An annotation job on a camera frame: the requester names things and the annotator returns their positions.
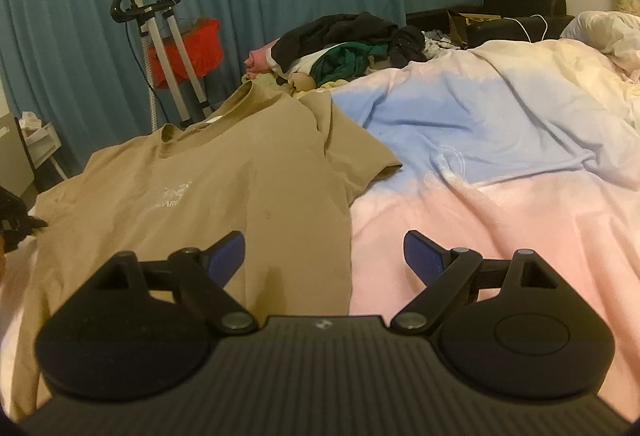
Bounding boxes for white side shelf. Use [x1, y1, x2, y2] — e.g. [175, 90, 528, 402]
[14, 110, 70, 192]

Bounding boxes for white pillow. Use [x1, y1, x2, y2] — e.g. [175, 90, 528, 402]
[560, 10, 640, 82]

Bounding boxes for black garment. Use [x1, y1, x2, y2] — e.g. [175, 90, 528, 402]
[274, 11, 429, 73]

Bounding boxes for red cloth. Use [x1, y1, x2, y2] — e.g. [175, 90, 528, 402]
[145, 18, 224, 90]

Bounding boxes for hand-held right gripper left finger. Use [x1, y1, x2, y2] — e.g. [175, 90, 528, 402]
[92, 230, 259, 336]

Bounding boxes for pastel pink blue duvet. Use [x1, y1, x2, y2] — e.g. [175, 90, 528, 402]
[0, 36, 640, 417]

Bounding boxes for cardboard box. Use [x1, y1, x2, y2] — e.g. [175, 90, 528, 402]
[447, 9, 503, 48]

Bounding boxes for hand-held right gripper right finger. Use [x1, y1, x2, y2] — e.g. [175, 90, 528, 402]
[390, 230, 564, 336]

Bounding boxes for green garment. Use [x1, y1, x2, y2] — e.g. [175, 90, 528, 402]
[312, 41, 391, 86]

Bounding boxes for white cable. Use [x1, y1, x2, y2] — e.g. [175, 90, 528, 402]
[502, 14, 550, 42]

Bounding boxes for black armchair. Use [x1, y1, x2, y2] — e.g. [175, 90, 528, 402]
[406, 0, 576, 51]

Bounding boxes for pink garment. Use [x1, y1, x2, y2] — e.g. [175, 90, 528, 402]
[244, 47, 281, 78]

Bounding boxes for tan t-shirt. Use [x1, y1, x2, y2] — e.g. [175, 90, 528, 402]
[9, 81, 404, 422]

